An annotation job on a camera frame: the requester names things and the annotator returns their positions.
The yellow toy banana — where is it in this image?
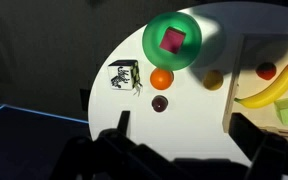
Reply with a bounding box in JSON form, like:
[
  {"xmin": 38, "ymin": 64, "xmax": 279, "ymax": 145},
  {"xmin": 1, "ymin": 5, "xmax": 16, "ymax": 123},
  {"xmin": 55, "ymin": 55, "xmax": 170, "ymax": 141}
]
[{"xmin": 233, "ymin": 60, "xmax": 288, "ymax": 109}]

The black white patterned soft cube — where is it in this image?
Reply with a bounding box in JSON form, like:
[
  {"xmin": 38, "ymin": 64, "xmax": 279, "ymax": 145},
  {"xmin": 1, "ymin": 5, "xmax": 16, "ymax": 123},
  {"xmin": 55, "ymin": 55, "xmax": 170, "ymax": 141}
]
[{"xmin": 107, "ymin": 59, "xmax": 144, "ymax": 98}]

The pink cube block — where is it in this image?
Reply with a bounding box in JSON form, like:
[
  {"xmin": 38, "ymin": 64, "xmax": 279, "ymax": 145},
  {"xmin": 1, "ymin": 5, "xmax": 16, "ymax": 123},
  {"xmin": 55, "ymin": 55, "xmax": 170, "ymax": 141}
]
[{"xmin": 159, "ymin": 27, "xmax": 187, "ymax": 55}]

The dark red toy plum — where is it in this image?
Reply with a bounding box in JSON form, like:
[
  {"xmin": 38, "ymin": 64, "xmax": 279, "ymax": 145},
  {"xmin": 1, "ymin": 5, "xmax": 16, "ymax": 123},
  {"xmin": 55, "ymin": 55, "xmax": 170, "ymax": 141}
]
[{"xmin": 151, "ymin": 94, "xmax": 169, "ymax": 113}]

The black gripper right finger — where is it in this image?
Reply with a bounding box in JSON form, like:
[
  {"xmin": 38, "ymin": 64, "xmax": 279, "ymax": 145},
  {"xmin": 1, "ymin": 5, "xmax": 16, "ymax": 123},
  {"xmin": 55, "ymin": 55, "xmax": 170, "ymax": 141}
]
[{"xmin": 229, "ymin": 112, "xmax": 269, "ymax": 159}]

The red toy strawberry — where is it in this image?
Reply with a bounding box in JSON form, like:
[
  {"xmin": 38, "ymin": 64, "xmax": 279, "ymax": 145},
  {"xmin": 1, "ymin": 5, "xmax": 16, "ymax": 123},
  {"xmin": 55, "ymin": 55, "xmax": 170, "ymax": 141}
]
[{"xmin": 255, "ymin": 62, "xmax": 277, "ymax": 81}]

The green translucent plastic bowl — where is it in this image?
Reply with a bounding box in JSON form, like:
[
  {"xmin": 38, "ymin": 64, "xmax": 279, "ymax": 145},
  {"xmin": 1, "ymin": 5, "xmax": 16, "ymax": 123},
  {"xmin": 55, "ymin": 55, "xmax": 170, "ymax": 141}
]
[{"xmin": 141, "ymin": 11, "xmax": 203, "ymax": 72}]

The light wooden tray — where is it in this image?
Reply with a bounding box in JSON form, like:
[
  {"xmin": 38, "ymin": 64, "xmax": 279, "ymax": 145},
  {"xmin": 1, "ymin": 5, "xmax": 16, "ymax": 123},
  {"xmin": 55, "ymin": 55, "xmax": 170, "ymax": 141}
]
[{"xmin": 221, "ymin": 33, "xmax": 288, "ymax": 146}]

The orange toy fruit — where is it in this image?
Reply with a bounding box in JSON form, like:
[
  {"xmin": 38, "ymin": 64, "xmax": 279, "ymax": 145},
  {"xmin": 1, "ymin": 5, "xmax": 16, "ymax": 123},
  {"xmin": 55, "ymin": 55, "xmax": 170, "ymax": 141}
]
[{"xmin": 149, "ymin": 67, "xmax": 175, "ymax": 91}]

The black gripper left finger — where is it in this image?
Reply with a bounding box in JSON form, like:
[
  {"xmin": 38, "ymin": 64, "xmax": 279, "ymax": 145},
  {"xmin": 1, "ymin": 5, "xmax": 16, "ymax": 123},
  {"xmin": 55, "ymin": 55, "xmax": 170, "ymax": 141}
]
[{"xmin": 117, "ymin": 110, "xmax": 131, "ymax": 138}]

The yellow-orange round toy fruit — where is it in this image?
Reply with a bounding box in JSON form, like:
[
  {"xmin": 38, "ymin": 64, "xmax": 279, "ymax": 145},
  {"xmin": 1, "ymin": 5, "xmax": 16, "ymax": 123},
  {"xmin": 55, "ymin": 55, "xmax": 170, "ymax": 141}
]
[{"xmin": 202, "ymin": 69, "xmax": 224, "ymax": 92}]

